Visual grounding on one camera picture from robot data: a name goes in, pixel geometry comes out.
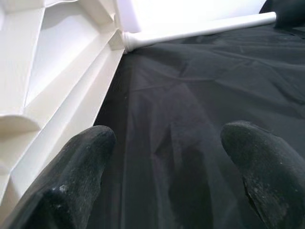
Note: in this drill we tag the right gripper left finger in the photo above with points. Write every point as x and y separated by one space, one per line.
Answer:
69 181

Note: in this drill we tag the white plastic table top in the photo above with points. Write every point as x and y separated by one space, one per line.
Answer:
59 71

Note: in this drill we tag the white plastic table leg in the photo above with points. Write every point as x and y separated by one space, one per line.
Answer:
202 29

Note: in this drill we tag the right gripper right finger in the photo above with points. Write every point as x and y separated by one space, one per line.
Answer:
267 171

